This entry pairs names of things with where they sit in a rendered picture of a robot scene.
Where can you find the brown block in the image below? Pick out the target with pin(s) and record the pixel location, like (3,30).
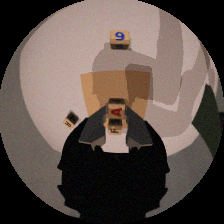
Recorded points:
(70,120)
(116,108)
(119,39)
(114,126)

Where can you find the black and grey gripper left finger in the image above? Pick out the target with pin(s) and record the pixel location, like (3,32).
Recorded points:
(89,133)

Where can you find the tan flat mat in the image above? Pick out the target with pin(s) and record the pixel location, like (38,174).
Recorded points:
(132,86)

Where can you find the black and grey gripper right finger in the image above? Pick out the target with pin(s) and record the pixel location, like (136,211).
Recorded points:
(141,134)

